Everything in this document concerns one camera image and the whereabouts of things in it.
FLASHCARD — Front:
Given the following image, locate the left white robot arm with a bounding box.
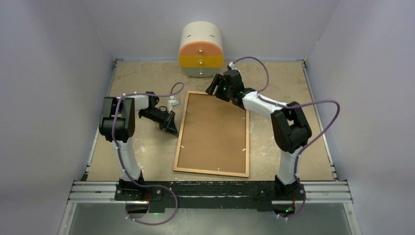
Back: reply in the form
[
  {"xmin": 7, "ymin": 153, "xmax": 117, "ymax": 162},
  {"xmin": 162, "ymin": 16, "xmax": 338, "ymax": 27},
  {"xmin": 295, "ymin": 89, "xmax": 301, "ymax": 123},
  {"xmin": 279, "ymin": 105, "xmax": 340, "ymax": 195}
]
[{"xmin": 98, "ymin": 92, "xmax": 179, "ymax": 200}]

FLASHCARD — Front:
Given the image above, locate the purple cable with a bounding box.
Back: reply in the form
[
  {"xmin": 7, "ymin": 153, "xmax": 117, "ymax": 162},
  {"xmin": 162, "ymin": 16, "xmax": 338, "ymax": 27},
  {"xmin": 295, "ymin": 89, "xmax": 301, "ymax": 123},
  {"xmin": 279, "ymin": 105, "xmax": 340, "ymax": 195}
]
[
  {"xmin": 227, "ymin": 56, "xmax": 341, "ymax": 221},
  {"xmin": 111, "ymin": 81, "xmax": 185, "ymax": 227}
]

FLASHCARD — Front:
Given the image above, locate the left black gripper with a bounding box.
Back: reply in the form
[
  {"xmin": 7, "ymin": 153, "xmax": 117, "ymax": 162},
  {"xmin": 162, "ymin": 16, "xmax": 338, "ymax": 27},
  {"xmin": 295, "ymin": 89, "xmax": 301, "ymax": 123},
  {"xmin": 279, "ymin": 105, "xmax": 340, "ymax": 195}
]
[{"xmin": 139, "ymin": 108, "xmax": 179, "ymax": 136}]

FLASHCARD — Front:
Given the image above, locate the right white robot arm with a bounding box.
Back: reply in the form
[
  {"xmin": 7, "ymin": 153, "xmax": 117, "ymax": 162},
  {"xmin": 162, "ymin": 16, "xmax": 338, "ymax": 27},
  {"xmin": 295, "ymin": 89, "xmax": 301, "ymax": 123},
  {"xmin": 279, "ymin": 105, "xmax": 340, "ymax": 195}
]
[{"xmin": 206, "ymin": 70, "xmax": 312, "ymax": 199}]

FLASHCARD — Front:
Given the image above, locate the wooden picture frame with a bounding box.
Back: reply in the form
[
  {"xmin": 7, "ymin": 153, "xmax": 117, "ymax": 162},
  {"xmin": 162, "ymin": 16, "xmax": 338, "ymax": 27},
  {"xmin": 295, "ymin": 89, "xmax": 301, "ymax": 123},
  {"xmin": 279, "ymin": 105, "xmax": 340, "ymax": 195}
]
[{"xmin": 172, "ymin": 90, "xmax": 251, "ymax": 178}]

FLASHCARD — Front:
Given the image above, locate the aluminium rail frame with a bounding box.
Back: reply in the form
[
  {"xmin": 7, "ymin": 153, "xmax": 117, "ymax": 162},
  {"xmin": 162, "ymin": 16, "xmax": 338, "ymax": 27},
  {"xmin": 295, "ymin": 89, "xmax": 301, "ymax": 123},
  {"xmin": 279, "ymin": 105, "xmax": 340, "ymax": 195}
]
[{"xmin": 58, "ymin": 60, "xmax": 360, "ymax": 235}]

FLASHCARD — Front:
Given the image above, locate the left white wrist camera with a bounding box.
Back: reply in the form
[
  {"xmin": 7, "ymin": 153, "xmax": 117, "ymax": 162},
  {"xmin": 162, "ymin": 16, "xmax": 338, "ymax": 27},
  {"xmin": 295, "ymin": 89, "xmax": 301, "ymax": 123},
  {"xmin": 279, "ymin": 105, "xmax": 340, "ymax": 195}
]
[{"xmin": 167, "ymin": 96, "xmax": 181, "ymax": 113}]

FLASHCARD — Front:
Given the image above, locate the brown backing board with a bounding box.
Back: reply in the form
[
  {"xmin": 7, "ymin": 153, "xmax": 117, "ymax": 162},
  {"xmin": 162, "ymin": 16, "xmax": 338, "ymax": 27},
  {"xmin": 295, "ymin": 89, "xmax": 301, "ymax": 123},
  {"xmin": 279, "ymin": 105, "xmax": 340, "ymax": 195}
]
[{"xmin": 176, "ymin": 93, "xmax": 248, "ymax": 174}]

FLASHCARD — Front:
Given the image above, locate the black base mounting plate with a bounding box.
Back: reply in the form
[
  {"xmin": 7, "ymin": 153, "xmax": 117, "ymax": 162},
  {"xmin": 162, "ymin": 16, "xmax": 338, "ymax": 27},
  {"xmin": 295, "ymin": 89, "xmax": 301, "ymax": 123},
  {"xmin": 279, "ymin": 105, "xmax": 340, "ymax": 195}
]
[{"xmin": 115, "ymin": 180, "xmax": 305, "ymax": 215}]

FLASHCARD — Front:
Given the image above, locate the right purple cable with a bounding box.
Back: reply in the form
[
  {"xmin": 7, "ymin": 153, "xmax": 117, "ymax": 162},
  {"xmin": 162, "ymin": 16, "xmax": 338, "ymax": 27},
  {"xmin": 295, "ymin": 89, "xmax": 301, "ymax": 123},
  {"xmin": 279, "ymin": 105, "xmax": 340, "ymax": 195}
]
[{"xmin": 227, "ymin": 56, "xmax": 341, "ymax": 221}]

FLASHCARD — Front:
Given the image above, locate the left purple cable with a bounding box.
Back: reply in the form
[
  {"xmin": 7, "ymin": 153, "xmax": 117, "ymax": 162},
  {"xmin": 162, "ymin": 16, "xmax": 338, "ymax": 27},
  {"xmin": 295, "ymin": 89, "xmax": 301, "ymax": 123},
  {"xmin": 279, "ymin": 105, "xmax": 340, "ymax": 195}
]
[{"xmin": 111, "ymin": 81, "xmax": 185, "ymax": 227}]

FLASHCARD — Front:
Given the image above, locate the round drawer cabinet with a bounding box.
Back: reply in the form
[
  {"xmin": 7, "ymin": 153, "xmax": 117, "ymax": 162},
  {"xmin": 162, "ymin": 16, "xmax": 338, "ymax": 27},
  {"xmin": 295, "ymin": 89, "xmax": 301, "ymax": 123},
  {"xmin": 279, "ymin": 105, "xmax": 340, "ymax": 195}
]
[{"xmin": 178, "ymin": 21, "xmax": 224, "ymax": 78}]

